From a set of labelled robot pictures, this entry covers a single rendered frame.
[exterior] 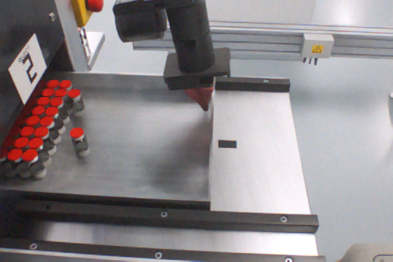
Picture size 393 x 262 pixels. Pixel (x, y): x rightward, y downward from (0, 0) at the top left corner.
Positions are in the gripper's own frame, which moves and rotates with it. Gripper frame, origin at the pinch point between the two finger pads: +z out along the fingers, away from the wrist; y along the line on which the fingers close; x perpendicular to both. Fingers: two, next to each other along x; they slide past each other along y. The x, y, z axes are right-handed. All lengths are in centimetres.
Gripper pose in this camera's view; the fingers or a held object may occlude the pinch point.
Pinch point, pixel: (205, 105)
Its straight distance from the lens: 61.4
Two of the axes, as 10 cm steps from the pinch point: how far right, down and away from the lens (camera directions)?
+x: -0.6, 6.8, -7.3
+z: 1.6, 7.3, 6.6
